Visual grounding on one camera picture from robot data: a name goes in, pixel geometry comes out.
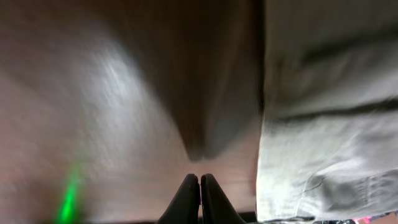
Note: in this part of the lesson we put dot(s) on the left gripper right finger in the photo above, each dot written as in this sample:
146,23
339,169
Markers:
216,208

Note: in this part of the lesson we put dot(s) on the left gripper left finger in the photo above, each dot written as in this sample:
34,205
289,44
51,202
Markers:
183,209

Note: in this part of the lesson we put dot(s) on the grey-green cotton shorts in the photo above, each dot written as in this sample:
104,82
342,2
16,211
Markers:
328,148

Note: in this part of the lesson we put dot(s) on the pink cloth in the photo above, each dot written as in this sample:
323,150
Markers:
364,220

